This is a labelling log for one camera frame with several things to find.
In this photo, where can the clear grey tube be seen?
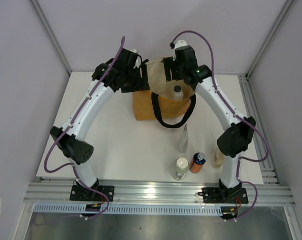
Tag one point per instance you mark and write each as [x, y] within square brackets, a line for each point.
[183, 140]

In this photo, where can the clear bottle white cap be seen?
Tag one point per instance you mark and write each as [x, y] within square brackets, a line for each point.
[181, 167]

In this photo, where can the aluminium mounting rail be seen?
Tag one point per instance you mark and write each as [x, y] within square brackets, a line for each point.
[131, 192]

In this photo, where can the clear yellow liquid bottle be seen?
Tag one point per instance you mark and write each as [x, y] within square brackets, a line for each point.
[218, 158]

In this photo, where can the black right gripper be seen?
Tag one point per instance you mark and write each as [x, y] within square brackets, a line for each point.
[169, 64]

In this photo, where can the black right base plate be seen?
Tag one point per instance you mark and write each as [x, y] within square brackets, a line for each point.
[219, 195]

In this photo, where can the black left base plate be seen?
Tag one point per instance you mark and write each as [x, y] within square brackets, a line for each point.
[81, 194]

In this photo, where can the mustard canvas tote bag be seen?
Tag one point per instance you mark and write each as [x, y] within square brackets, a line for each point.
[157, 103]

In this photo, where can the slotted cable duct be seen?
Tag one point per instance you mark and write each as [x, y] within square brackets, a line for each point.
[81, 208]

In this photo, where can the aluminium frame post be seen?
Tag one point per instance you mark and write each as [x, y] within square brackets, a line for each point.
[43, 21]
[271, 35]

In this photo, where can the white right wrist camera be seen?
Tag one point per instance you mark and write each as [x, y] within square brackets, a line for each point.
[178, 44]

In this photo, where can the right aluminium frame post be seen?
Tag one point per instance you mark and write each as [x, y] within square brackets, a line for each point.
[271, 35]

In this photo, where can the left aluminium frame post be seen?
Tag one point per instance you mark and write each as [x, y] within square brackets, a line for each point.
[43, 21]

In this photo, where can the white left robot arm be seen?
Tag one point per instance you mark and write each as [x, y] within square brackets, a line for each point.
[70, 137]

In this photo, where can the blue orange pump bottle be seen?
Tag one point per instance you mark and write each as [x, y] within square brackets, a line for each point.
[197, 162]

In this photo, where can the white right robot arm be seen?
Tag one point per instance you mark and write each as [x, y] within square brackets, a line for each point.
[238, 129]

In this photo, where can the white square bottle black cap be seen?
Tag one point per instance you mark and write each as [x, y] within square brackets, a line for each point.
[177, 93]

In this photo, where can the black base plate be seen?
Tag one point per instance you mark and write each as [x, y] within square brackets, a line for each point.
[219, 195]
[81, 194]

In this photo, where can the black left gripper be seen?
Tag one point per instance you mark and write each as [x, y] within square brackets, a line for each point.
[138, 86]

